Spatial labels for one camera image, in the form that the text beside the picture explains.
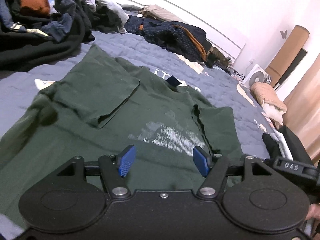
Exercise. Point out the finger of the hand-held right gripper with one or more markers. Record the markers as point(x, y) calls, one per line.
point(269, 162)

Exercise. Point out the person's right hand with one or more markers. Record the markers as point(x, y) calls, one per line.
point(314, 212)

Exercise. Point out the beige curtain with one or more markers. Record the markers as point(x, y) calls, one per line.
point(305, 110)

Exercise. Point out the white box fan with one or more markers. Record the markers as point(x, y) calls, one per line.
point(257, 76)

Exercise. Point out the grey quilted bedspread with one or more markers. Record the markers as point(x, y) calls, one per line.
point(150, 52)

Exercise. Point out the pile of dark unfolded clothes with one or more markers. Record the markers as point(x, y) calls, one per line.
point(37, 52)

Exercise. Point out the light grey garment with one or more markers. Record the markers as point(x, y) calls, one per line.
point(117, 11)

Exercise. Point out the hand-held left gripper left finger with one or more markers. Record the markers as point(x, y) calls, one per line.
point(127, 160)

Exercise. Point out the white headboard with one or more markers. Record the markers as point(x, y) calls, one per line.
point(212, 25)

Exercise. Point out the dark blue denim shirt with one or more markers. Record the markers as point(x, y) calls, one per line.
point(65, 25)

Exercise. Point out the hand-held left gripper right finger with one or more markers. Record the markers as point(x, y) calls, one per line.
point(201, 160)

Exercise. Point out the camouflage garment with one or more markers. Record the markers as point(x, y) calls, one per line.
point(220, 56)

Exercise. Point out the beige folded blanket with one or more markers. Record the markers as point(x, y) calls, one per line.
point(267, 97)

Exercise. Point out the beige trousers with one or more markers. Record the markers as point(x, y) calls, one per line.
point(162, 13)

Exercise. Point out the butterfly wall sticker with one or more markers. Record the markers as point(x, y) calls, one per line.
point(284, 34)

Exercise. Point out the dark green t-shirt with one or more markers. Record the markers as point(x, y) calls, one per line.
point(100, 130)

